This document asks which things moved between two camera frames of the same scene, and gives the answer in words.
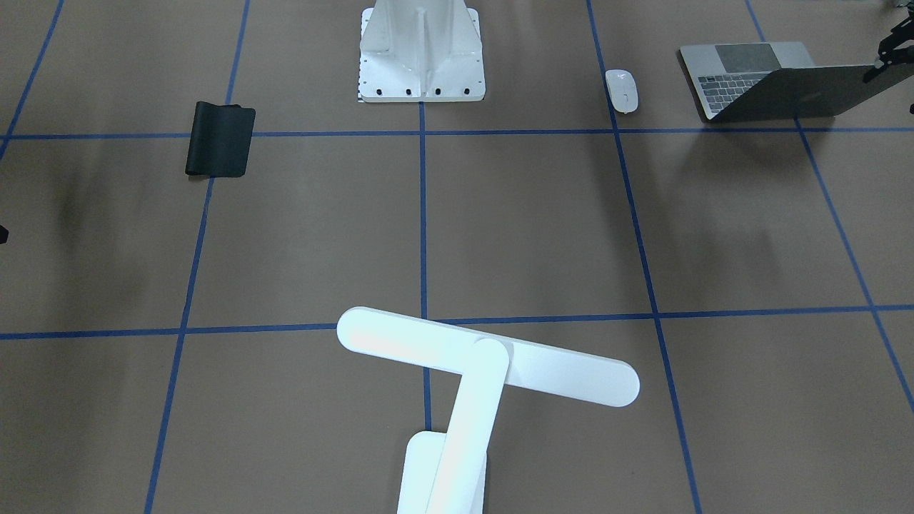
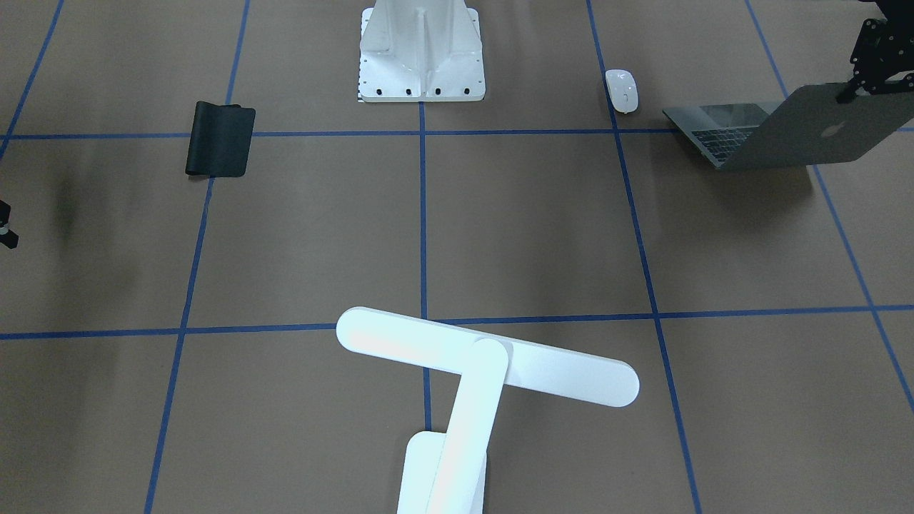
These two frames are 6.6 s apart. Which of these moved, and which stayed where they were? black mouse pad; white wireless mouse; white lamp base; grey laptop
Moved: grey laptop
Stayed: white wireless mouse; black mouse pad; white lamp base
